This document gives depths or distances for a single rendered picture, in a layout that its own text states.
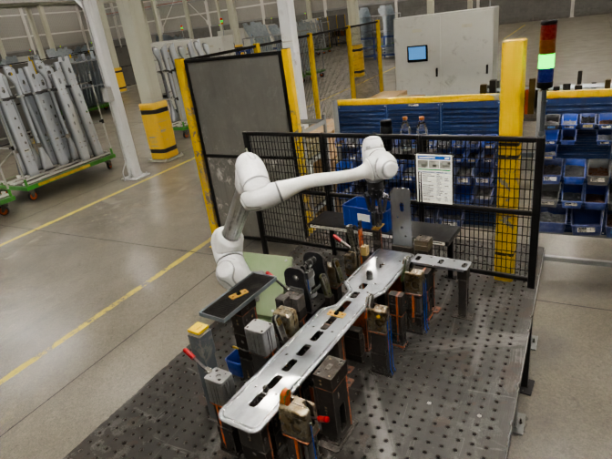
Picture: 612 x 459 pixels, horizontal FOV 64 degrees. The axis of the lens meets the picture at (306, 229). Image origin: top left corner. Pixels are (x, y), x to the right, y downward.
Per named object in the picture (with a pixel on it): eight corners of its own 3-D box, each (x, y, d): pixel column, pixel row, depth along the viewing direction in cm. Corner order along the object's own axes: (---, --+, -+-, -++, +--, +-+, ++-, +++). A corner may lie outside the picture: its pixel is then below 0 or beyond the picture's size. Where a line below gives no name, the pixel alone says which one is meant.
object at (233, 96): (324, 257, 494) (300, 45, 416) (319, 263, 483) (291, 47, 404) (219, 243, 557) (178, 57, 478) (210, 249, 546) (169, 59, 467)
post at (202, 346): (220, 424, 207) (198, 339, 190) (208, 419, 211) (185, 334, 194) (232, 413, 213) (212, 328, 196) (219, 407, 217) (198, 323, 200)
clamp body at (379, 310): (390, 381, 220) (386, 315, 206) (365, 372, 226) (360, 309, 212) (398, 368, 227) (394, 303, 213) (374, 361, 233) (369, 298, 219)
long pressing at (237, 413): (262, 439, 160) (261, 435, 160) (211, 417, 172) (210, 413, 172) (417, 255, 263) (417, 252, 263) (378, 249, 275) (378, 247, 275)
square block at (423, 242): (429, 300, 274) (427, 241, 260) (415, 297, 279) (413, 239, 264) (433, 293, 280) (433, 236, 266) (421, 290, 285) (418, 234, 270)
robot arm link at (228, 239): (213, 271, 279) (205, 240, 291) (240, 268, 287) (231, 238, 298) (244, 178, 224) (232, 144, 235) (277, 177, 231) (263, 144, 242)
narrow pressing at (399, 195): (412, 247, 270) (409, 188, 257) (392, 244, 276) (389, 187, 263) (413, 247, 270) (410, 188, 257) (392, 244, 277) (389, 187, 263)
